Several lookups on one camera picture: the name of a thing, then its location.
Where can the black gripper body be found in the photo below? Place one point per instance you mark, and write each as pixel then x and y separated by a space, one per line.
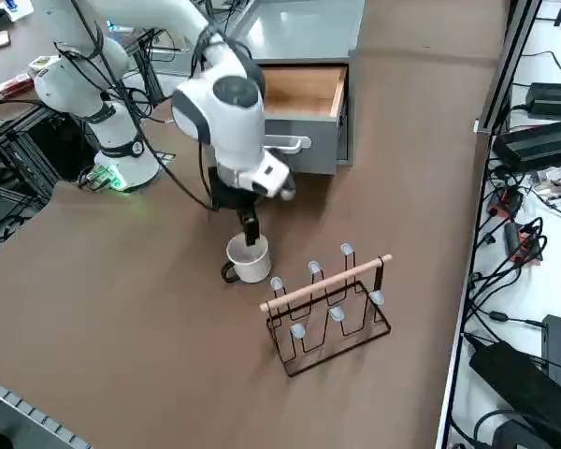
pixel 229 198

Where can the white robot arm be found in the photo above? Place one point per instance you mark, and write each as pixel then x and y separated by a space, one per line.
pixel 234 121

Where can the gray drawer cabinet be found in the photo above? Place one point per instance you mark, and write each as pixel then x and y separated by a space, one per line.
pixel 308 28

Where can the small printed box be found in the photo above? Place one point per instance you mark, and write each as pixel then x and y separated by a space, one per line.
pixel 38 62

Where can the red black power strip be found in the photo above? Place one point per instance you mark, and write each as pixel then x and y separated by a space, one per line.
pixel 507 201

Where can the black red plug unit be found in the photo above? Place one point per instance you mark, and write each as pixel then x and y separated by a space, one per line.
pixel 523 243

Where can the large black box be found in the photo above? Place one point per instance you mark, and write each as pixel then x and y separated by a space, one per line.
pixel 509 379

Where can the black ribbed power adapter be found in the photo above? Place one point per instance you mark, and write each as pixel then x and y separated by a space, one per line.
pixel 537 145

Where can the gray ribbed edge rail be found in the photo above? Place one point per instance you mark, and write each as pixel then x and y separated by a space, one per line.
pixel 28 411

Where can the aluminium camera post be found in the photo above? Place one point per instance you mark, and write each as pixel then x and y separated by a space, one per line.
pixel 507 70

